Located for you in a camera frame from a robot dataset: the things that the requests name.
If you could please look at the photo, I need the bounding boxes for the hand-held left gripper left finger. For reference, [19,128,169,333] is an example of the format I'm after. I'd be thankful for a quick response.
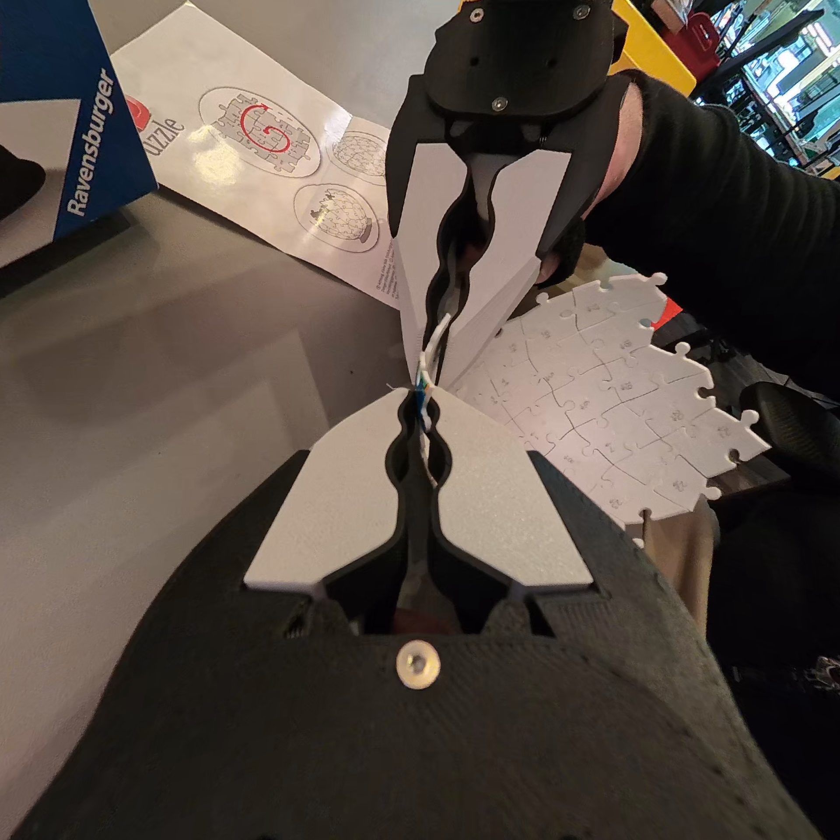
[243,387,422,632]

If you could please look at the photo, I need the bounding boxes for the blue cartoon puzzle box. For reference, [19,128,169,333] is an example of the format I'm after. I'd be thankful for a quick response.
[0,0,160,270]

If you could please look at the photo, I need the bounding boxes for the person's right forearm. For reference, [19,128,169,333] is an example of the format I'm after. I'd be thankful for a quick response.
[584,69,840,382]

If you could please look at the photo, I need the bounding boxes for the person's right hand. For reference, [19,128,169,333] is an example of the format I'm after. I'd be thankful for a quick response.
[535,82,651,286]

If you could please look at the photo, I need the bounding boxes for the background shelves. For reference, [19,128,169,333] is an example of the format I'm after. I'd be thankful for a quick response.
[689,0,840,173]

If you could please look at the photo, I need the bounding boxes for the partly built white puzzle ball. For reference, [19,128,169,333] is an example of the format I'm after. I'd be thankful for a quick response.
[412,272,772,549]

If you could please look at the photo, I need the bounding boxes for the red plastic container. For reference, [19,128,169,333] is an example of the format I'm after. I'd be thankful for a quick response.
[666,12,723,74]

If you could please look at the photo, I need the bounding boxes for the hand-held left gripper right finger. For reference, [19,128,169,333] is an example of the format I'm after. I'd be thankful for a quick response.
[423,387,596,631]

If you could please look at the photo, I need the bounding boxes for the black mesh office chair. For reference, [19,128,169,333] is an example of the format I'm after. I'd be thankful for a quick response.
[742,381,840,475]

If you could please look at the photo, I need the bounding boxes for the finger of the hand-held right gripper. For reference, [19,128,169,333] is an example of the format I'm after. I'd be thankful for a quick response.
[390,141,470,361]
[436,150,573,388]

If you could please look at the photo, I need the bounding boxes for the yellow plastic bin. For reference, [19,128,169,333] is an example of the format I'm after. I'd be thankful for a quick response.
[607,0,698,96]

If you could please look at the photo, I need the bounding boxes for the single curved puzzle piece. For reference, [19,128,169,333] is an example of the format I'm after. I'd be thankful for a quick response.
[417,312,455,389]

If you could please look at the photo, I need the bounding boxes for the folded paper instruction leaflet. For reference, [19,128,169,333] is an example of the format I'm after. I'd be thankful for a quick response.
[108,0,421,309]

